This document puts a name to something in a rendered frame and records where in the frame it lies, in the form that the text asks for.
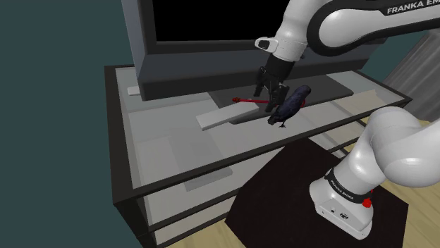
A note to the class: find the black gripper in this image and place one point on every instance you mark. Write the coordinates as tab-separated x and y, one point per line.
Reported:
277	70

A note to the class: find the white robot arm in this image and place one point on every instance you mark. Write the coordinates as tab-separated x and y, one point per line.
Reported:
361	27

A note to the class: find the red pen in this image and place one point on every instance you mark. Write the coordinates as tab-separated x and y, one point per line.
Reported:
249	100

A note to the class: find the dark blue bird figure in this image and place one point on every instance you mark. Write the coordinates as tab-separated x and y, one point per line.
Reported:
290	104

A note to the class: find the white flat slab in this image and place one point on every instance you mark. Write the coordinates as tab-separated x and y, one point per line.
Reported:
223	115

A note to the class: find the grey television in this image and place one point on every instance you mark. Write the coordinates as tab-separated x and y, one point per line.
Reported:
206	44

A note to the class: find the dark robot stand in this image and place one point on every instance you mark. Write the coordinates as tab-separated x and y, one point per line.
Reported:
285	192

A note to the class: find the black glass television stand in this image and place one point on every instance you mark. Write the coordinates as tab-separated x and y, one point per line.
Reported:
165	144

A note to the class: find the small white flat box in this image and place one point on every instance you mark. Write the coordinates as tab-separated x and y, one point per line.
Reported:
133	90

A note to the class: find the grey curtain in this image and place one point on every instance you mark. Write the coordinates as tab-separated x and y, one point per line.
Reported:
417	72

